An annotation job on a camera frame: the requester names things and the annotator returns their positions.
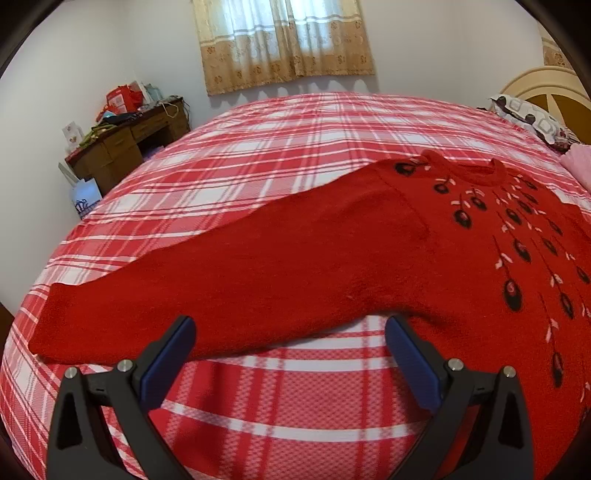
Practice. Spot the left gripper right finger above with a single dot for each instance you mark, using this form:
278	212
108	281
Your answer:
479	427

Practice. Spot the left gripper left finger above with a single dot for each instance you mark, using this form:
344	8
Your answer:
80	444

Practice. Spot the red knitted sweater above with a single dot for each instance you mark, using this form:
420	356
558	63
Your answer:
486	263

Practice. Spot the red white plaid bedsheet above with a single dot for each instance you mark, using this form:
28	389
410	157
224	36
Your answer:
332	405

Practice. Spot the white blue paper bag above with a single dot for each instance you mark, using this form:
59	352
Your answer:
84	194

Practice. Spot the brown wooden desk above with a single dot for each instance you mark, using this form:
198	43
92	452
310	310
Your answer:
116	152

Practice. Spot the pink floral blanket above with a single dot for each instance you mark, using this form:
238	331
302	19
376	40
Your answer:
577	161

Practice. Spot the white floral card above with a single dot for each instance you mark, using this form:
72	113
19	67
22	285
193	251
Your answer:
74	136

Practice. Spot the grey patterned pillow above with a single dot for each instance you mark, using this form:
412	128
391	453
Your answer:
535	120

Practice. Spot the red gift bag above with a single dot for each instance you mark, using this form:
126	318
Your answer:
123	99

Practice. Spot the cream wooden headboard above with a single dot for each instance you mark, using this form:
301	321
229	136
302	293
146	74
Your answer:
559	91

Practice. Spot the beige patterned curtain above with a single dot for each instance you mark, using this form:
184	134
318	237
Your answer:
249	44

